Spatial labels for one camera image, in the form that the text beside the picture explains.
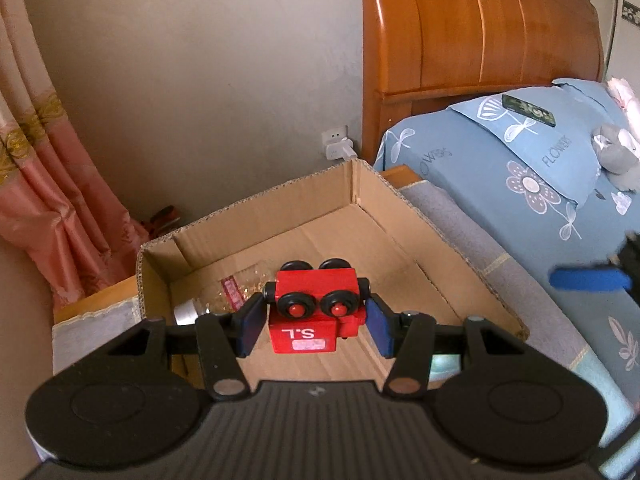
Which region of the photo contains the clear bottle with silver cap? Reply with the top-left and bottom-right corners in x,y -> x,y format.
173,260 -> 272,327

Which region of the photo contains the red and black small object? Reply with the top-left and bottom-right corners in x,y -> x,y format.
146,205 -> 182,237

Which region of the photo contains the white plug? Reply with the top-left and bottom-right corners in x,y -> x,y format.
325,137 -> 359,162

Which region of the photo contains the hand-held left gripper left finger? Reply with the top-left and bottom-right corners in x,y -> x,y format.
107,292 -> 266,403

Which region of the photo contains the pink curtain with gold band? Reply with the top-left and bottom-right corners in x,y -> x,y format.
0,0 -> 151,312

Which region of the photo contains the pink white cloth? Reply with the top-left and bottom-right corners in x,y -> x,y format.
605,76 -> 640,112

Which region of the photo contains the white wall socket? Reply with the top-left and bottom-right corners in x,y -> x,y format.
320,125 -> 350,157

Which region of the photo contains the blue floral pillow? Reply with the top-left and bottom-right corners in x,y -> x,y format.
446,78 -> 640,209

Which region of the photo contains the wooden headboard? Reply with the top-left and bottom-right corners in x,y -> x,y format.
357,0 -> 606,162

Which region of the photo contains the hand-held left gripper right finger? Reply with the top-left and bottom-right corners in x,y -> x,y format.
365,297 -> 526,397

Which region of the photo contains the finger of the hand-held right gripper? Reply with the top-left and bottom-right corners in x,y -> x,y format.
548,232 -> 640,306

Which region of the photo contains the cardboard box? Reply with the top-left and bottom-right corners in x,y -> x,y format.
136,159 -> 530,392

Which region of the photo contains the grey cat toy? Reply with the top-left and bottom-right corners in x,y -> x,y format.
590,122 -> 640,192

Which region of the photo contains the grey and teal checked blanket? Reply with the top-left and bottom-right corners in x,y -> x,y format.
52,182 -> 640,480

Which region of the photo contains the red toy train car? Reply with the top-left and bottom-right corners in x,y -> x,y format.
262,258 -> 373,356

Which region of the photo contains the blue floral quilt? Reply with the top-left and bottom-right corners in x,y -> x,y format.
372,110 -> 640,413

